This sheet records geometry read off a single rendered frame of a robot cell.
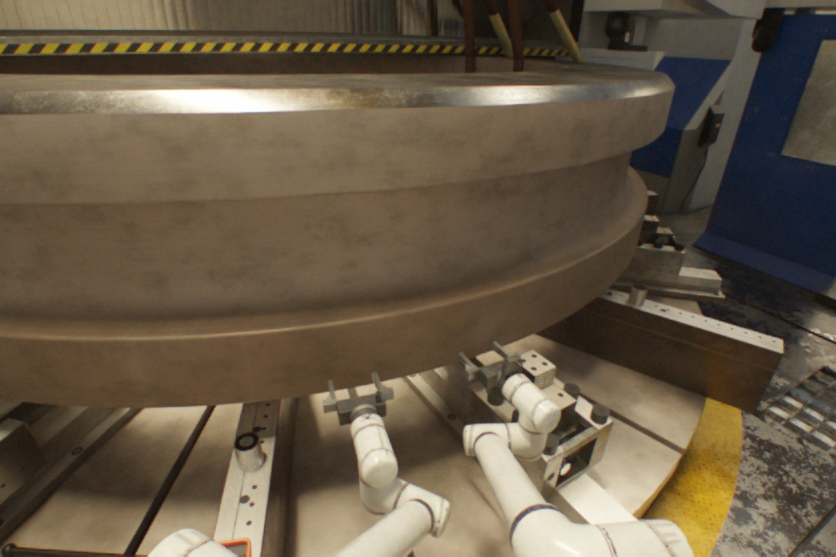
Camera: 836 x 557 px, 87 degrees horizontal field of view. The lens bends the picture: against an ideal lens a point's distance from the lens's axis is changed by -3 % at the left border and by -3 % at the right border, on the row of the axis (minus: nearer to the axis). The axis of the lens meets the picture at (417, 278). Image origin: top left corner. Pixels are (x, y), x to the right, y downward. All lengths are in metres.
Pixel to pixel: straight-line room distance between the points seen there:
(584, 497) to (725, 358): 1.15
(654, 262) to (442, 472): 2.20
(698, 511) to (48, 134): 2.80
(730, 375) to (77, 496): 2.95
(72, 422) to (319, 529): 1.17
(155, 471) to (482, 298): 1.52
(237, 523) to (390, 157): 1.10
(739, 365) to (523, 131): 1.72
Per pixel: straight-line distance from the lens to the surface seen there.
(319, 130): 1.19
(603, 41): 5.20
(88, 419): 2.49
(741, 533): 2.70
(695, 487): 2.78
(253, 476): 1.61
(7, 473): 2.20
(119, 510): 2.20
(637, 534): 0.92
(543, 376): 1.76
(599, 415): 1.82
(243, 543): 1.34
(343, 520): 1.92
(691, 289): 3.80
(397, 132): 1.24
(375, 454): 1.14
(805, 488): 3.10
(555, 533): 0.89
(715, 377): 2.75
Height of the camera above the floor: 1.90
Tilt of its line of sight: 28 degrees down
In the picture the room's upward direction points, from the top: 2 degrees clockwise
